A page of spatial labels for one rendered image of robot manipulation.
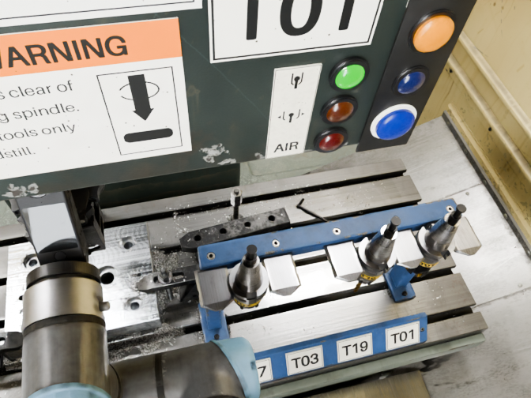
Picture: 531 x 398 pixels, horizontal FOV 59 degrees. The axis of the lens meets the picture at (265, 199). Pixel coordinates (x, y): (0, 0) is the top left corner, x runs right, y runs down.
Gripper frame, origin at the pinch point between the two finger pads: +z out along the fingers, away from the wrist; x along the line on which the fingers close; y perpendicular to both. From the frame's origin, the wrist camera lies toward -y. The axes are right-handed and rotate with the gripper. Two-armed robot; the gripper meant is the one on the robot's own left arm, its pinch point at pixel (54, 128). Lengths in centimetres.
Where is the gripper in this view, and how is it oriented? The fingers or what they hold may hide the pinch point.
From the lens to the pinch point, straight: 62.4
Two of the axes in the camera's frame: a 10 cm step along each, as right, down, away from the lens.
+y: -0.7, 5.3, 8.4
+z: -2.4, -8.3, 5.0
